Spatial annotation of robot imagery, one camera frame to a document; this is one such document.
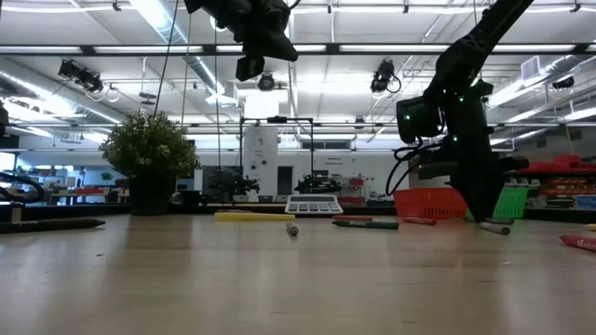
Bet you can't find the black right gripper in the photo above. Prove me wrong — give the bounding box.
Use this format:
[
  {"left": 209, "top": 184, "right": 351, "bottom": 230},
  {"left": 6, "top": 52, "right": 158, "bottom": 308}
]
[{"left": 416, "top": 139, "right": 530, "bottom": 222}]

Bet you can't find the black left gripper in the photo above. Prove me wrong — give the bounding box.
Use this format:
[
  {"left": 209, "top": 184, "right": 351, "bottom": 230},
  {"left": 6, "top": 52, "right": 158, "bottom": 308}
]
[{"left": 183, "top": 0, "right": 300, "bottom": 63}]

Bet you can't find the grey crayon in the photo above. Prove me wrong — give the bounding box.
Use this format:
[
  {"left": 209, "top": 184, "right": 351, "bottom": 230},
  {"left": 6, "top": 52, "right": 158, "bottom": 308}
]
[{"left": 479, "top": 221, "right": 512, "bottom": 236}]

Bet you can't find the green crayon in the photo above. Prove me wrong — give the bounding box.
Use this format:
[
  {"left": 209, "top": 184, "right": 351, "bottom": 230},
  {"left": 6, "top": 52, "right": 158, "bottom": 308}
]
[{"left": 331, "top": 220, "right": 400, "bottom": 231}]

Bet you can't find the black pen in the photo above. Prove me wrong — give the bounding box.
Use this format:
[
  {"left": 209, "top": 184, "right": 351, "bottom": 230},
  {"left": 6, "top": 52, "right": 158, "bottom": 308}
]
[{"left": 0, "top": 218, "right": 107, "bottom": 235}]

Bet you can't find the shelf with red bins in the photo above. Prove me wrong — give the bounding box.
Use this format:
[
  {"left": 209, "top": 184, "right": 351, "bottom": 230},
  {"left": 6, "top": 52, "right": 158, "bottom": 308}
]
[{"left": 519, "top": 153, "right": 596, "bottom": 211}]

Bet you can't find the green plastic bin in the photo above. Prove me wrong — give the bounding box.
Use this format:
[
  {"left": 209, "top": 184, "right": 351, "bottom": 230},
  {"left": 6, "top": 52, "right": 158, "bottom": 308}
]
[{"left": 465, "top": 184, "right": 530, "bottom": 221}]

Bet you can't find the red plastic bin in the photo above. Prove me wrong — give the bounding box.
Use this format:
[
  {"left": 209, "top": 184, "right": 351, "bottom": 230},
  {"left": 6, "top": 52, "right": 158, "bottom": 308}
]
[{"left": 393, "top": 186, "right": 468, "bottom": 221}]

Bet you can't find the white pillar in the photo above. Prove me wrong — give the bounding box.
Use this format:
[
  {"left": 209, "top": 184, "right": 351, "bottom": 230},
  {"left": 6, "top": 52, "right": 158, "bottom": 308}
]
[{"left": 242, "top": 126, "right": 279, "bottom": 196}]

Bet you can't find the long ceiling light bar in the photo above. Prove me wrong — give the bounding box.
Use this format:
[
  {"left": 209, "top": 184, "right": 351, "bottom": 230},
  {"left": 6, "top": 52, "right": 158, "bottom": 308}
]
[{"left": 0, "top": 42, "right": 596, "bottom": 58}]

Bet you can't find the black background robot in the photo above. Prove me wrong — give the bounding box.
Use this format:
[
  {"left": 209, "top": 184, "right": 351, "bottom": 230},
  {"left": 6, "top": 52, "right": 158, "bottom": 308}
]
[
  {"left": 204, "top": 165, "right": 262, "bottom": 202},
  {"left": 293, "top": 172, "right": 344, "bottom": 195}
]

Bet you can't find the white desk calculator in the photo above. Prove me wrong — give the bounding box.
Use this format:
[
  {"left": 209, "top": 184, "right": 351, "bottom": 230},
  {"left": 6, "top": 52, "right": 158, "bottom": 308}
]
[{"left": 283, "top": 194, "right": 345, "bottom": 216}]

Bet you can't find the green potted plant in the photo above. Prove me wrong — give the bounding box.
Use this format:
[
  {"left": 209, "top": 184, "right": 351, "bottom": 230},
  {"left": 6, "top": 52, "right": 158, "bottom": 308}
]
[{"left": 98, "top": 109, "right": 202, "bottom": 217}]

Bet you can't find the yellow highlighter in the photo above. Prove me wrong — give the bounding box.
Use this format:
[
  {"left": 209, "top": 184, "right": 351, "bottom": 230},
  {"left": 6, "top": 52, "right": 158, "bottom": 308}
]
[{"left": 213, "top": 211, "right": 297, "bottom": 222}]

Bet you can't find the black hanging camera rig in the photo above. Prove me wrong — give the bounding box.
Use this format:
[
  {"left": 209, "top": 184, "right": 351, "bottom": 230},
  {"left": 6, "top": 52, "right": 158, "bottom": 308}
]
[
  {"left": 370, "top": 59, "right": 398, "bottom": 94},
  {"left": 256, "top": 72, "right": 278, "bottom": 92},
  {"left": 58, "top": 59, "right": 104, "bottom": 94}
]

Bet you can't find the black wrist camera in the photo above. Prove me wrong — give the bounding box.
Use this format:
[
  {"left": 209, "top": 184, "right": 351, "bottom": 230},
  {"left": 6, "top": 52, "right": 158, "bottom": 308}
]
[{"left": 234, "top": 54, "right": 266, "bottom": 83}]

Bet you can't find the black gantry frame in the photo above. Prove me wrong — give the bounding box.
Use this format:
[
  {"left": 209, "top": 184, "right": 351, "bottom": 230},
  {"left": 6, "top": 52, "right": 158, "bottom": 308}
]
[{"left": 238, "top": 114, "right": 316, "bottom": 196}]

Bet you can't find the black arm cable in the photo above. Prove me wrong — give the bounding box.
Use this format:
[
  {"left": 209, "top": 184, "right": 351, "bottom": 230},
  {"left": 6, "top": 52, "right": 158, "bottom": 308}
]
[{"left": 385, "top": 137, "right": 443, "bottom": 196}]

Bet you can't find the silver air duct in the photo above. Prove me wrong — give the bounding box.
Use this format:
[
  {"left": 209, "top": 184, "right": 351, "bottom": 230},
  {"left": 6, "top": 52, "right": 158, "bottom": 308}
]
[
  {"left": 486, "top": 54, "right": 596, "bottom": 109},
  {"left": 129, "top": 0, "right": 229, "bottom": 97}
]

